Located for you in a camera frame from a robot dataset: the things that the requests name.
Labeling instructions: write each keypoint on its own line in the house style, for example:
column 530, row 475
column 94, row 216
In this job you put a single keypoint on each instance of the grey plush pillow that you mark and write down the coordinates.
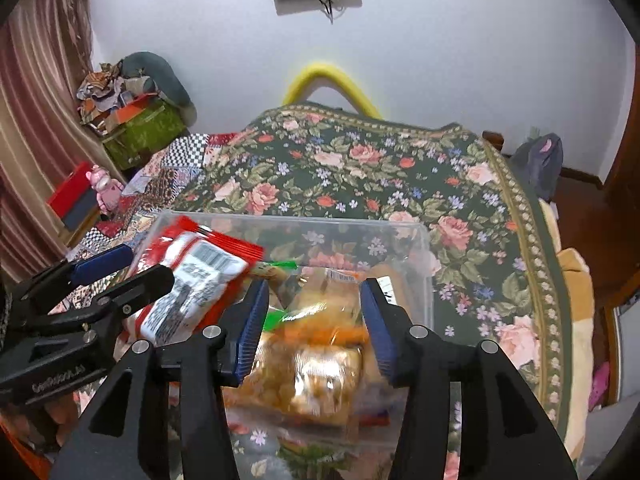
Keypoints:
column 168, row 85

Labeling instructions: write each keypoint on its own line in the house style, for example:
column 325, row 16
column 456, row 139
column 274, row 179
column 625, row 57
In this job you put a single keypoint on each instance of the floral green bedspread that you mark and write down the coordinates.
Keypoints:
column 495, row 272

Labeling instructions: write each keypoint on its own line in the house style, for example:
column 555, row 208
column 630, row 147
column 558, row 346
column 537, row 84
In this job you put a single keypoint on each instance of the grey backpack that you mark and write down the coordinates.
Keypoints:
column 539, row 163

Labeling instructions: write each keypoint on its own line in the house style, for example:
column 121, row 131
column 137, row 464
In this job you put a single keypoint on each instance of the patchwork quilt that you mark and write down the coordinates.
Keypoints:
column 152, row 189

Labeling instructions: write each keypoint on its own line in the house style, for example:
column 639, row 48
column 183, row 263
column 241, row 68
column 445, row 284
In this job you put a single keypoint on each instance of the brown wooden door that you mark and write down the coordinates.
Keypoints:
column 619, row 259

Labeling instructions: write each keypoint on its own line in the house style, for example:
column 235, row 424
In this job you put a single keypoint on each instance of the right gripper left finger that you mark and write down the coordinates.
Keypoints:
column 123, row 433

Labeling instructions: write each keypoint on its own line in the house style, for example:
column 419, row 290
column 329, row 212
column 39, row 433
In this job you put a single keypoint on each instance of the green-edged fried snack bag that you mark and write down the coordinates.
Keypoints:
column 282, row 280

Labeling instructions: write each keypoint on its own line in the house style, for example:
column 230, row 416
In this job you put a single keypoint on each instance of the red box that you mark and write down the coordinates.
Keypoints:
column 74, row 200

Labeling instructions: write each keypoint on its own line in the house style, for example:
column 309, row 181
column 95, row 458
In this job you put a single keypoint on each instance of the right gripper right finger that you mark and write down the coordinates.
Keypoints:
column 505, row 432

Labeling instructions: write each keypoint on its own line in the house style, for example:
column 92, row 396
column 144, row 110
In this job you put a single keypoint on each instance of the red white snack bag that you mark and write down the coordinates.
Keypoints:
column 209, row 264

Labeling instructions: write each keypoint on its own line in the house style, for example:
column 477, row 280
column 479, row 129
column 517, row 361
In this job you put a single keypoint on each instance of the person's left hand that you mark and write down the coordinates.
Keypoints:
column 63, row 411

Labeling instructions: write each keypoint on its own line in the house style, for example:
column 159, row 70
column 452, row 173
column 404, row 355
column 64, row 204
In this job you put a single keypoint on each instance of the pink plush toy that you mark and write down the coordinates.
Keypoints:
column 108, row 189

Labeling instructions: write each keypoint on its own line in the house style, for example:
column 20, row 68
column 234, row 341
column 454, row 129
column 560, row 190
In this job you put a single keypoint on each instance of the striped maroon curtain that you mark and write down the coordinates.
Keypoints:
column 46, row 48

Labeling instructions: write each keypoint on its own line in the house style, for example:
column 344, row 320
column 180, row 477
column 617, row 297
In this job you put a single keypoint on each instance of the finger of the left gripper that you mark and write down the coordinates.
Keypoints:
column 136, row 292
column 88, row 271

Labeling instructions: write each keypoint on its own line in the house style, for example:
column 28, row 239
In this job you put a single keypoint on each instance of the green patterned gift bag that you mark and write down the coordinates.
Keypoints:
column 132, row 144

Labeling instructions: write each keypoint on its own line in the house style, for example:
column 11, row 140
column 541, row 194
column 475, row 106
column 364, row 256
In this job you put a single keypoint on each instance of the clear pack of rice crackers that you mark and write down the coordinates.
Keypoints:
column 314, row 380

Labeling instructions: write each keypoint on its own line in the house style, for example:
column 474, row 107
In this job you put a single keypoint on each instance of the cream fleece blanket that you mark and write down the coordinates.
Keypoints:
column 580, row 291

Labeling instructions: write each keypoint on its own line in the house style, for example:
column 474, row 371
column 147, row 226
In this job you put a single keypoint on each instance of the yellow curved tube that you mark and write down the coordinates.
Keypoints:
column 318, row 75

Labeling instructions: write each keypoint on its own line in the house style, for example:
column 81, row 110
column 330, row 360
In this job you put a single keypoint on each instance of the clear plastic storage bin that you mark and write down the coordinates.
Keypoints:
column 272, row 446

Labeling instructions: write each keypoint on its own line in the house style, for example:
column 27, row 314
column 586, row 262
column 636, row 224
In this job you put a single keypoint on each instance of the clear bag of fried snacks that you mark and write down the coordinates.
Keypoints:
column 326, row 310

